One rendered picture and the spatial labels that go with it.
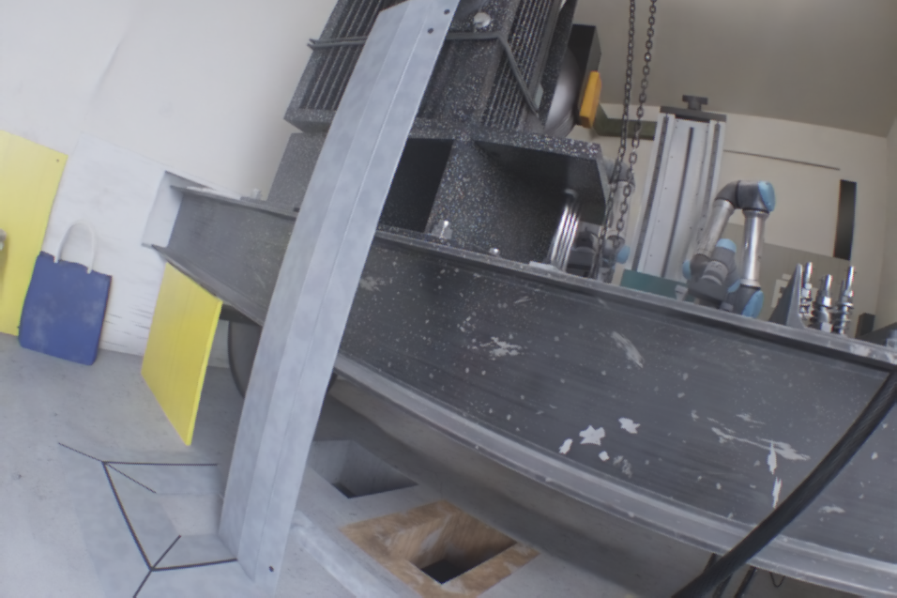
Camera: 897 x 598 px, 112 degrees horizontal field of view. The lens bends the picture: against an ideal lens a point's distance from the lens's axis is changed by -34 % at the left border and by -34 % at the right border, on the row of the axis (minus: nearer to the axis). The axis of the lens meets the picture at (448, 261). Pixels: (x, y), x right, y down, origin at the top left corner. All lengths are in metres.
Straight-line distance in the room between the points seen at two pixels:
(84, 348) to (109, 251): 0.37
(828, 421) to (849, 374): 0.06
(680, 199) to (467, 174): 1.52
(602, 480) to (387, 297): 0.47
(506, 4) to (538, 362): 0.70
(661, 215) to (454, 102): 1.47
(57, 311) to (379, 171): 1.22
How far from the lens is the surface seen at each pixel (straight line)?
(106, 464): 1.10
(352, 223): 0.67
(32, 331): 1.66
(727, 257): 1.59
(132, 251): 1.79
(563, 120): 1.34
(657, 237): 2.16
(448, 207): 0.79
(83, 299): 1.61
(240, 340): 1.77
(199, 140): 1.89
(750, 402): 0.58
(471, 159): 0.83
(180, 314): 1.40
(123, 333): 1.86
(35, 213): 1.71
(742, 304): 1.83
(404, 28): 0.80
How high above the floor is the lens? 0.59
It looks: 4 degrees up
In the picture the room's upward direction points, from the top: 17 degrees clockwise
